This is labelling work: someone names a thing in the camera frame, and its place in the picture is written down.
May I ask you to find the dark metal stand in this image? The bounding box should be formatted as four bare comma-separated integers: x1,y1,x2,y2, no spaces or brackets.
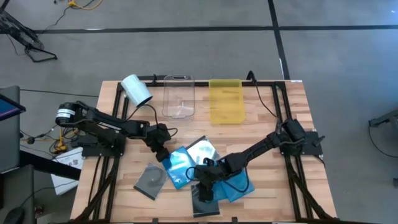
368,108,398,128

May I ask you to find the clear plastic bin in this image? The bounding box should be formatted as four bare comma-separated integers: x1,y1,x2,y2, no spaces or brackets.
161,74,196,119

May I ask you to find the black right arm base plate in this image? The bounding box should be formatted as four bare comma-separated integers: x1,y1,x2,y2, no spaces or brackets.
278,130,326,156

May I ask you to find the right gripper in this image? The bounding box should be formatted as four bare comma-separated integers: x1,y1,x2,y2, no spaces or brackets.
195,157,239,187

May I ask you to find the yellow floor cable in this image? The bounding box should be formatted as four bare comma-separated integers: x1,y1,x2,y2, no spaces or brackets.
67,0,103,11

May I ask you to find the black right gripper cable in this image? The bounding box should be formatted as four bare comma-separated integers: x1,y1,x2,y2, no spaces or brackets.
185,166,250,194

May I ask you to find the yellow cable bundle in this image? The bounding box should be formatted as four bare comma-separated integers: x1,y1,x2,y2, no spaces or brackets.
54,127,78,155

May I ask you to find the blue-screen monitor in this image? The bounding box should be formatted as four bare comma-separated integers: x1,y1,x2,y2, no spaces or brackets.
0,93,26,121

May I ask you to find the yellow plastic bin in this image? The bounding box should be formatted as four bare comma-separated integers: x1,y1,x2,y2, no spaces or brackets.
208,79,246,124

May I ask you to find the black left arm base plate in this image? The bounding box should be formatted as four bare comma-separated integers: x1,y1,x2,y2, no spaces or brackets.
81,136,127,157

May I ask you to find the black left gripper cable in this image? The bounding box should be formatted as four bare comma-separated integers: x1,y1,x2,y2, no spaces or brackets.
126,104,178,139

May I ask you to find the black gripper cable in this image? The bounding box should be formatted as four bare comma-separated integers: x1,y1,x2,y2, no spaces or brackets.
185,166,250,194
126,104,178,139

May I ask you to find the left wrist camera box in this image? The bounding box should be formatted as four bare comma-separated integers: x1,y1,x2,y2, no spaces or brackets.
155,148,171,162

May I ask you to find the clear black CD jewel case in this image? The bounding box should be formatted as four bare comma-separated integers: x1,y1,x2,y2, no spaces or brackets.
133,161,171,201
185,135,221,166
190,182,220,218

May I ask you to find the white cardboard box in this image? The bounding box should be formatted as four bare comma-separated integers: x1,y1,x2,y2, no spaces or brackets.
50,146,85,196

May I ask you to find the black aluminium table frame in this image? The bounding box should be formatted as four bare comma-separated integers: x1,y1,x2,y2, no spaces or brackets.
71,74,335,224

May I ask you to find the black computer mouse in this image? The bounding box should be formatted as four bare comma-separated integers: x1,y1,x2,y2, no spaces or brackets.
2,207,25,224

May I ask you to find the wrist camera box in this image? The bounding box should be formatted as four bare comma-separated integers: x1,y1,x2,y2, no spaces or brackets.
155,148,171,162
197,184,216,203

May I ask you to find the dark desk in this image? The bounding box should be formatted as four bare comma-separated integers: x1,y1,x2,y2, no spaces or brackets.
0,151,82,224

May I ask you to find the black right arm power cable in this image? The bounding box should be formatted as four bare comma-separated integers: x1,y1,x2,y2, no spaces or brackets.
246,70,279,119

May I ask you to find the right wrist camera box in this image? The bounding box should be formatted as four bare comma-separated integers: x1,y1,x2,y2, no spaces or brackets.
197,184,216,203

